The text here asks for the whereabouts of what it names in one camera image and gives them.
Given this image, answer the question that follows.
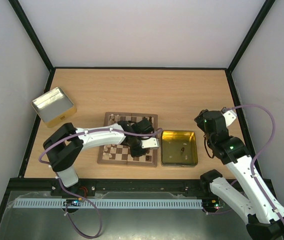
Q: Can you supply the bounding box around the wooden chess board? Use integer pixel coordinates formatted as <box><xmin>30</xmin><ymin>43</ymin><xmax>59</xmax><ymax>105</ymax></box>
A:
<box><xmin>97</xmin><ymin>112</ymin><xmax>158</xmax><ymax>167</ymax></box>

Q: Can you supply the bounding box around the gold tin box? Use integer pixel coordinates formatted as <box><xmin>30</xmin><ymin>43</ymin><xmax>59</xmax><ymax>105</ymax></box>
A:
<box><xmin>161</xmin><ymin>130</ymin><xmax>198</xmax><ymax>168</ymax></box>

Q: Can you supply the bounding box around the silver tin lid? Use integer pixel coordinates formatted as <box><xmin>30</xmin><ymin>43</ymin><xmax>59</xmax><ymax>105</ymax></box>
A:
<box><xmin>31</xmin><ymin>87</ymin><xmax>77</xmax><ymax>128</ymax></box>

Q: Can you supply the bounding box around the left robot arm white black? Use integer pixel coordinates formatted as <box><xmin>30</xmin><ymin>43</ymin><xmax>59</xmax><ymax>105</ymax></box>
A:
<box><xmin>39</xmin><ymin>118</ymin><xmax>159</xmax><ymax>188</ymax></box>

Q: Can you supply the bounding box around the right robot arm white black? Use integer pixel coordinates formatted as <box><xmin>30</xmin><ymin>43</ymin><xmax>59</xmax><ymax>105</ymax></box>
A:
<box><xmin>194</xmin><ymin>108</ymin><xmax>284</xmax><ymax>240</ymax></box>

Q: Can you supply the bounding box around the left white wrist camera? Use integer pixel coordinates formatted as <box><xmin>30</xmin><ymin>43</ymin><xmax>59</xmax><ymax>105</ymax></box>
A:
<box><xmin>141</xmin><ymin>137</ymin><xmax>160</xmax><ymax>149</ymax></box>

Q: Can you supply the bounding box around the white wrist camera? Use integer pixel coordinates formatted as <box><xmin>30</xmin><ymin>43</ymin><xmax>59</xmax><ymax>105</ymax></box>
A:
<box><xmin>221</xmin><ymin>107</ymin><xmax>237</xmax><ymax>127</ymax></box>
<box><xmin>141</xmin><ymin>137</ymin><xmax>160</xmax><ymax>149</ymax></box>

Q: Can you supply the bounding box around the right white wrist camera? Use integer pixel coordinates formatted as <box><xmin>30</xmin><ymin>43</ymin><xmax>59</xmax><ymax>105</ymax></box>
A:
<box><xmin>221</xmin><ymin>107</ymin><xmax>237</xmax><ymax>127</ymax></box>

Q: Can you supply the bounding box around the black aluminium frame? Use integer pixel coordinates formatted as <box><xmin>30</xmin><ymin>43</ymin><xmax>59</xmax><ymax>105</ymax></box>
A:
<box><xmin>0</xmin><ymin>0</ymin><xmax>274</xmax><ymax>225</ymax></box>

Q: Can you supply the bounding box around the white slotted cable duct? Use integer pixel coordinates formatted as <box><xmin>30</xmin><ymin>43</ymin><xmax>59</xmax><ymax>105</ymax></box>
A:
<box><xmin>13</xmin><ymin>198</ymin><xmax>202</xmax><ymax>210</ymax></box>

